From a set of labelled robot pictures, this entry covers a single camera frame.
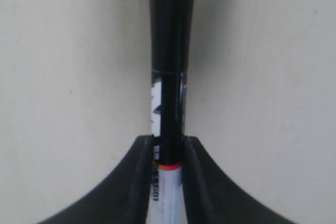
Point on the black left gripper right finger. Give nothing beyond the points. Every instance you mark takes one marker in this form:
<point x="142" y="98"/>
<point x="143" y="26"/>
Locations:
<point x="210" y="196"/>

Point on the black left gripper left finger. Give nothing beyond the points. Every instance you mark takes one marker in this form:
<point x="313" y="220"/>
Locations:
<point x="122" y="197"/>

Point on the black and white marker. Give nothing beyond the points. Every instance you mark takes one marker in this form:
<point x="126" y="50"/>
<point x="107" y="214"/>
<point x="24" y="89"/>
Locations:
<point x="170" y="28"/>

